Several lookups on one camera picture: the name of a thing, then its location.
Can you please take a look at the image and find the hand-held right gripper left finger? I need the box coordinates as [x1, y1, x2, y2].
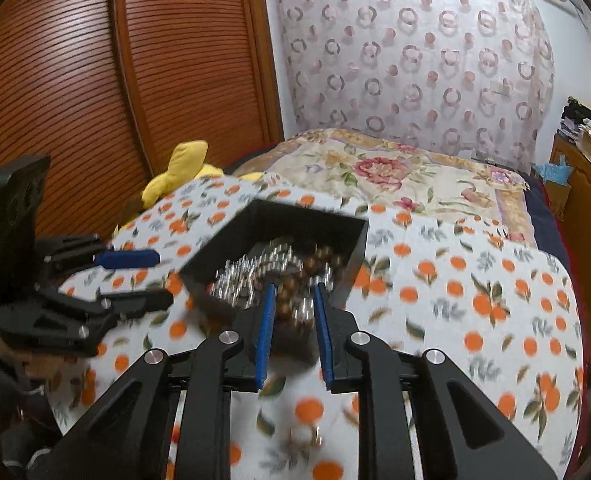
[26, 282, 279, 480]

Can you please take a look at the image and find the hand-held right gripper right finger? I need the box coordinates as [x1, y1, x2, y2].
[314, 282, 559, 480]

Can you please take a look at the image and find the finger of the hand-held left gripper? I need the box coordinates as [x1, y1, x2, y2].
[36, 234, 160, 282]
[0, 287, 174, 358]

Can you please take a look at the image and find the brown wooden bead bracelet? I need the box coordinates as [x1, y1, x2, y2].
[276, 245, 349, 342]

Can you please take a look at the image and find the white pearl necklace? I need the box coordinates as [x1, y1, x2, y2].
[210, 242, 336, 331]

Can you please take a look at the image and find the black square box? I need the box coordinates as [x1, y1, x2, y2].
[178, 199, 369, 363]

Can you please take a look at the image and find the person's left hand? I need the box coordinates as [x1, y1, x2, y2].
[0, 325, 79, 386]

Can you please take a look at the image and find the yellow plush toy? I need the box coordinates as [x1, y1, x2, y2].
[113, 140, 264, 238]

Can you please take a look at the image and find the person's dark clothing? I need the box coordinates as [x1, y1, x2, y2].
[0, 352, 76, 480]

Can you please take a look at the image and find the orange fruit print cloth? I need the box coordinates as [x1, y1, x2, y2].
[50, 172, 583, 480]

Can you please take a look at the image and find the brown slatted wooden wardrobe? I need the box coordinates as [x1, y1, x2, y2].
[0, 0, 284, 241]

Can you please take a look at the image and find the floral blanket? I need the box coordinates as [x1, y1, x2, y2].
[233, 127, 539, 251]

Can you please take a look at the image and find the dark blue bed sheet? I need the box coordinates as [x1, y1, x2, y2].
[525, 175, 591, 480]

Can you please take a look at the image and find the small cardboard box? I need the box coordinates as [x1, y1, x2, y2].
[545, 180, 573, 218]

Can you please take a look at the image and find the blue plastic bag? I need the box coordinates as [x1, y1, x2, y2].
[534, 156, 573, 186]

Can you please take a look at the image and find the sheer circle pattern curtain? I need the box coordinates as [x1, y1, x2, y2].
[270, 0, 556, 173]

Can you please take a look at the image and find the wooden side cabinet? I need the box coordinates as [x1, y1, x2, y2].
[548, 132, 591, 281]

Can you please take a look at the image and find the stack of dark clothes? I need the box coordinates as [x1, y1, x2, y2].
[560, 96, 591, 138]

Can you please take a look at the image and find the small metal ring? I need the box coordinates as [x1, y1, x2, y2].
[288, 425, 323, 448]

